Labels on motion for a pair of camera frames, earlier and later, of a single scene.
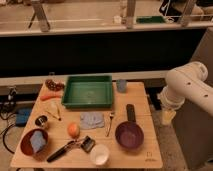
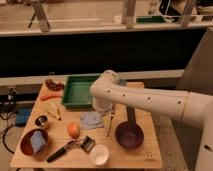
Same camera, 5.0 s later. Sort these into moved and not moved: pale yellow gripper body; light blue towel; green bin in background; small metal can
Moved: pale yellow gripper body
Not moved: small metal can; green bin in background; light blue towel
